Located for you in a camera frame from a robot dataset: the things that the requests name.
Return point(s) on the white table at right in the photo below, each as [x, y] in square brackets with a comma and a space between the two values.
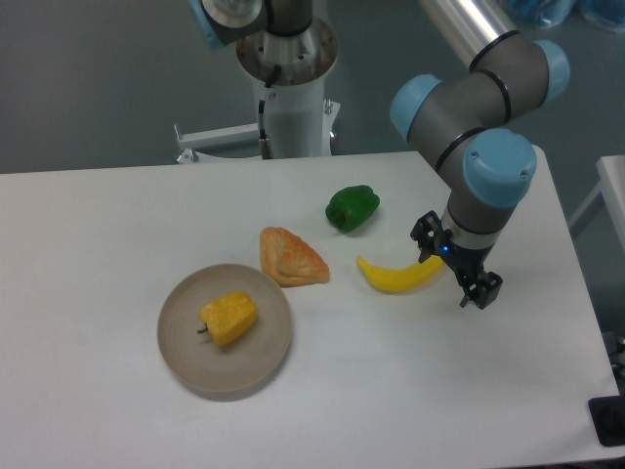
[607, 193]

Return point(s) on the yellow bell pepper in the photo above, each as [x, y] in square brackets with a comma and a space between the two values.
[229, 316]

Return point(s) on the beige round plate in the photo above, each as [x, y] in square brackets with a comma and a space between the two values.
[242, 367]

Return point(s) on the green bell pepper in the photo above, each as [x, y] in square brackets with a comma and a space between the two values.
[350, 207]

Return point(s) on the orange pastry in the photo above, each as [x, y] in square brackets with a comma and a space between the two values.
[289, 260]

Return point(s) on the blue plastic bag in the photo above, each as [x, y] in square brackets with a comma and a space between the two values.
[607, 15]

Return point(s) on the yellow banana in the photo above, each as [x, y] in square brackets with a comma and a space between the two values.
[395, 281]

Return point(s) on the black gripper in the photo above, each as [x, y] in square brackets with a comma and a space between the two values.
[479, 287]

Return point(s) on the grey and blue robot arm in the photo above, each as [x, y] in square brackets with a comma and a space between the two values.
[460, 129]

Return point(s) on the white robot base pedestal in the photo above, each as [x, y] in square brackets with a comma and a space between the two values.
[294, 118]

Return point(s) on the black device at table edge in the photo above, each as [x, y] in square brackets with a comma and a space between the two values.
[608, 418]

